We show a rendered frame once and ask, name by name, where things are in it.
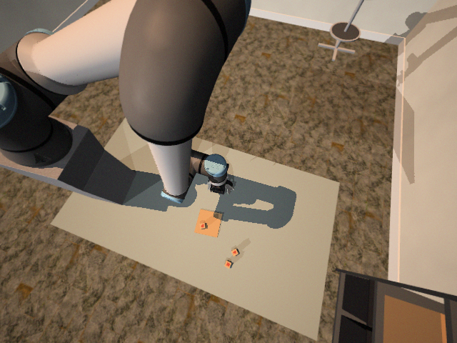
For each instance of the orange mat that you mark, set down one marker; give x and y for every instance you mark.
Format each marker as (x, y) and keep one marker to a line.
(212, 221)

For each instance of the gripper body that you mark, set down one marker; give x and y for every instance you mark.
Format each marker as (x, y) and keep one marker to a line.
(218, 189)

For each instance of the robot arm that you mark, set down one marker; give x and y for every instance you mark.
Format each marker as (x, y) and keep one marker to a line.
(167, 55)

